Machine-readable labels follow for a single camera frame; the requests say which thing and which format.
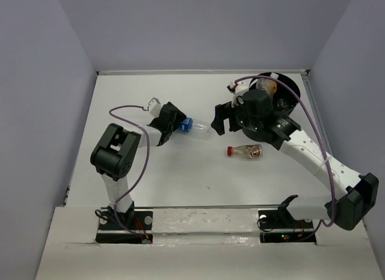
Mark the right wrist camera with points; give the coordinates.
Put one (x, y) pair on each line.
(237, 89)

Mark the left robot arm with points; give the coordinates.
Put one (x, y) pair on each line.
(114, 155)

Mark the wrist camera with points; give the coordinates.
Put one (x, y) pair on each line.
(237, 89)
(154, 107)

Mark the small bottle red cap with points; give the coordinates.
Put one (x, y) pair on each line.
(249, 152)

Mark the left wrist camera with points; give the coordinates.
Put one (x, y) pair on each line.
(154, 107)

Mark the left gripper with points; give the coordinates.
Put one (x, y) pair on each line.
(178, 118)

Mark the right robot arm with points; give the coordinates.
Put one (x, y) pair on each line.
(352, 194)

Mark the clear crushed bottle white cap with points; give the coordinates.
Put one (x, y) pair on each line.
(283, 104)

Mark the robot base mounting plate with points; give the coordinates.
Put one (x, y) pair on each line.
(216, 225)

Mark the clear bottle blue label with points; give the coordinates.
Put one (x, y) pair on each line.
(194, 128)

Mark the clear bottle blue cap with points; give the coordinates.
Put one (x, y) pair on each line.
(265, 84)

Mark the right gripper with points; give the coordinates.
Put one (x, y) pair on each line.
(224, 111)

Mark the orange juice bottle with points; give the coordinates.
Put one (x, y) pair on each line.
(272, 92)

